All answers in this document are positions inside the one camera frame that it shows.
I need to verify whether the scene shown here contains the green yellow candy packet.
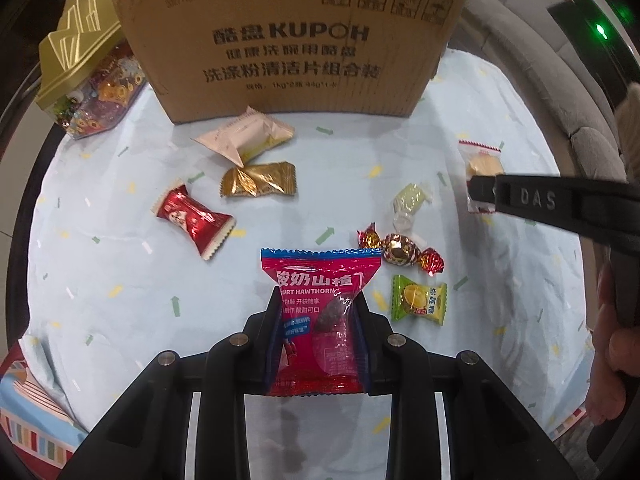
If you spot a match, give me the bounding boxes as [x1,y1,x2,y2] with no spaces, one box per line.
[390,275,448,325]

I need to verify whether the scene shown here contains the pink hawthorn snack packet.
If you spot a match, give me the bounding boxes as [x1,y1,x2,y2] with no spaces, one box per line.
[260,248,382,396]

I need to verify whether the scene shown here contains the clear red-striped cracker packet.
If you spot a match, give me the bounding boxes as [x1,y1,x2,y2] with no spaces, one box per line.
[458,140,504,214]

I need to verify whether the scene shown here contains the red candy packet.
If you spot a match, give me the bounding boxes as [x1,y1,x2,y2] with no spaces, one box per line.
[152,179,236,261]

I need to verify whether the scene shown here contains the person's right hand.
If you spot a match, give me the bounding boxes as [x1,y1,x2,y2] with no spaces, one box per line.
[586,263,639,426]

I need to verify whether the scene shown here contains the red gold foil candy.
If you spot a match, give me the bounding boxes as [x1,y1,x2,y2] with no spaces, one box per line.
[357,222,445,276]

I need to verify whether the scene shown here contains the grey curved sofa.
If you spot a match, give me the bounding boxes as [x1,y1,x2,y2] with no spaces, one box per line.
[450,0,634,180]

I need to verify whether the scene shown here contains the pale green wrapped candy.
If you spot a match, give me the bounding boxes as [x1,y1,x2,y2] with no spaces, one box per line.
[393,182,432,233]

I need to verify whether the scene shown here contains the gold foil snack packet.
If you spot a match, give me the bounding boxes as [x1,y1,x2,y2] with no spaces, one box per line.
[219,162,297,197]

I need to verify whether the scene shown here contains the beige pastry packet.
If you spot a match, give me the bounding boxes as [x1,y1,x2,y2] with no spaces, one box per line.
[194,107,295,168]

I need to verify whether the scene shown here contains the brown cardboard box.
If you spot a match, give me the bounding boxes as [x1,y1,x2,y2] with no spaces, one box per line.
[113,0,466,124]

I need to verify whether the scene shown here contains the gold lid candy jar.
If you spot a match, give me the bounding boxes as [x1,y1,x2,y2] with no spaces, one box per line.
[36,0,146,139]

